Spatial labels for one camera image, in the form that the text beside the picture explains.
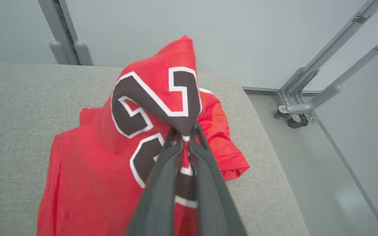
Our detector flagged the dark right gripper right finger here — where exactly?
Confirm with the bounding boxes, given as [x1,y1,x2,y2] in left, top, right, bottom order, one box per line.
[189,121,248,236]

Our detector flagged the black caster wheel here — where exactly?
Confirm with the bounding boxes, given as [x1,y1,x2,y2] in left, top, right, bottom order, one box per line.
[287,114,308,129]

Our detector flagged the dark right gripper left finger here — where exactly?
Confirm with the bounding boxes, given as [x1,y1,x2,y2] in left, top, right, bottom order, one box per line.
[125,126,184,236]

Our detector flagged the grey partition joint post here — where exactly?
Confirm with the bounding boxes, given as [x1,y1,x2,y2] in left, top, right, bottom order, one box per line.
[38,0,80,65]

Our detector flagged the grey curved metal tube leg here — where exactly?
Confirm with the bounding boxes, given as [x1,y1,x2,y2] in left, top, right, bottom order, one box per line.
[278,26,378,114]

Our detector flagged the grey wheeled metal frame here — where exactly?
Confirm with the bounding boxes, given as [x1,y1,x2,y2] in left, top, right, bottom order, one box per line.
[278,0,378,123]

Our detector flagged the red and white jersey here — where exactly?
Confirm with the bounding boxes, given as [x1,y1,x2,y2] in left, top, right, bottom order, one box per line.
[36,35,229,236]

